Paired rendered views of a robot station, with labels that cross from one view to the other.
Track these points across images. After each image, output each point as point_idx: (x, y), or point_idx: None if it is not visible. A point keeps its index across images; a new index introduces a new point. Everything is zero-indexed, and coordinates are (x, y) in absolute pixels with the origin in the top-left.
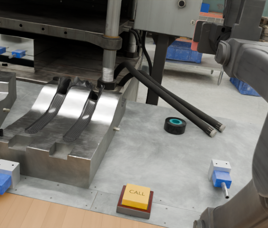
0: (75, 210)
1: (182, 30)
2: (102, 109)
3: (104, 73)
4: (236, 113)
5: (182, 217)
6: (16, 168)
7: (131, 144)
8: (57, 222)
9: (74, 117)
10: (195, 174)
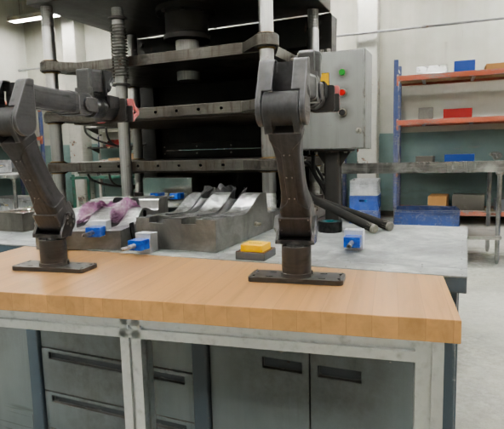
0: (200, 259)
1: (348, 141)
2: (241, 203)
3: None
4: None
5: None
6: (154, 235)
7: (274, 237)
8: (182, 262)
9: (213, 211)
10: (331, 247)
